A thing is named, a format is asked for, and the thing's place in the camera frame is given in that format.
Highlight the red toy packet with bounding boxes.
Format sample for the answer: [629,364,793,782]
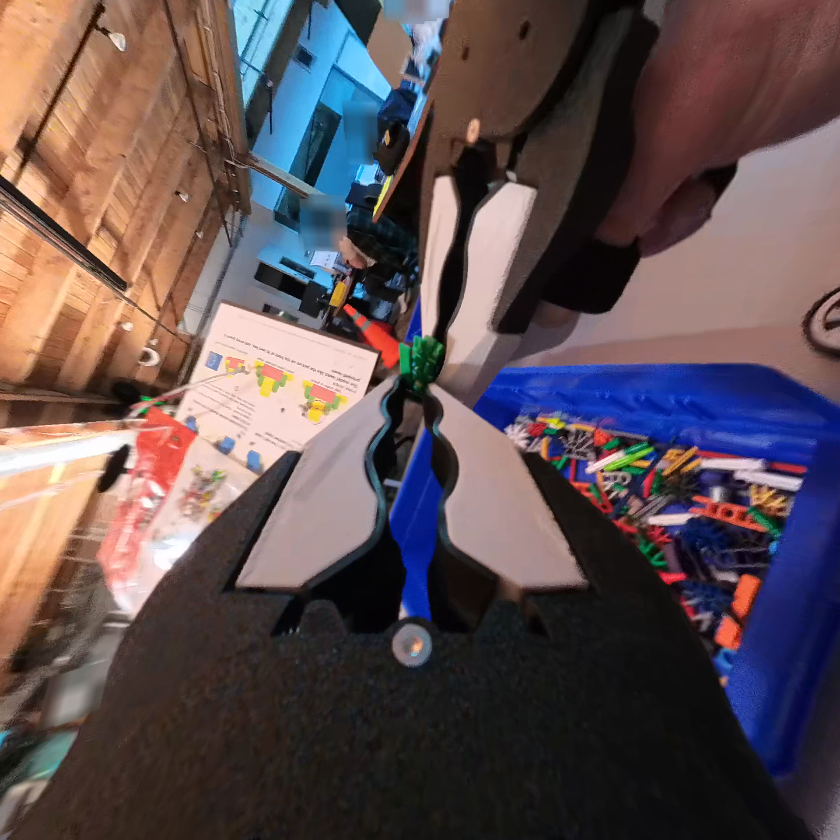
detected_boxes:
[95,405,263,620]

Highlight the white picture poster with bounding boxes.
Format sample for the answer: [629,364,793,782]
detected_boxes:
[175,301,383,476]

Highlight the pile of colourful toy pieces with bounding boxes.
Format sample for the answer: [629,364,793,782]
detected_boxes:
[503,411,808,653]

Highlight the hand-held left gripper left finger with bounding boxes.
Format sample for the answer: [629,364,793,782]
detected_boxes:
[234,381,400,592]

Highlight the blue bin with white label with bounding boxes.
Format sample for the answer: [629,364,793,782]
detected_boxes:
[392,364,840,778]

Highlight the black toy wheel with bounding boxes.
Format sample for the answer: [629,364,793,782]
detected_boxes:
[802,285,840,358]

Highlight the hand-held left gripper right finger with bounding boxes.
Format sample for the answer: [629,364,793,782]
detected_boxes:
[427,388,588,592]

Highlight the person's right hand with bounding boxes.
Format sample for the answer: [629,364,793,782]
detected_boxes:
[588,0,840,259]

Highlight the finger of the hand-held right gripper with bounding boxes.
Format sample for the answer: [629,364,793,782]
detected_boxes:
[444,180,542,405]
[419,171,463,353]

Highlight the green toy connector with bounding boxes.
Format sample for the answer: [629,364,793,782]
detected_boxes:
[397,334,450,397]

